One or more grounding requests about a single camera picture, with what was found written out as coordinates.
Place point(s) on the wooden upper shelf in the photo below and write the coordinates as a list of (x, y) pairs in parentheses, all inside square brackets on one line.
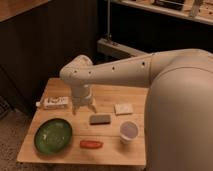
[(194, 10)]

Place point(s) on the red orange carrot toy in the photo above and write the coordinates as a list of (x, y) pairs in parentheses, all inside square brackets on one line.
[(89, 144)]

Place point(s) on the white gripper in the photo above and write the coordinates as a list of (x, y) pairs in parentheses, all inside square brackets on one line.
[(81, 96)]

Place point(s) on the white tube package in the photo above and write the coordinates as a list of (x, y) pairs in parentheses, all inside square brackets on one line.
[(53, 102)]

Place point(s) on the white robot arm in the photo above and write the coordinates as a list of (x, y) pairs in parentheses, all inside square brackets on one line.
[(178, 118)]

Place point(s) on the white plastic cup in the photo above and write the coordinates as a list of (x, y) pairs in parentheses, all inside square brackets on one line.
[(128, 132)]

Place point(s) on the grey rectangular sponge block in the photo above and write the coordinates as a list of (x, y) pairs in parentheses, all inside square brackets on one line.
[(99, 119)]

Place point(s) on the green ceramic bowl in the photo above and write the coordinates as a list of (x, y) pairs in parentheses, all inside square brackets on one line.
[(53, 136)]

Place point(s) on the wooden table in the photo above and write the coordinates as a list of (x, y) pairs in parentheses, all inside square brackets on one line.
[(113, 152)]

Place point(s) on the metal shelf rail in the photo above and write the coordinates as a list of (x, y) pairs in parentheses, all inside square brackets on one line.
[(116, 50)]

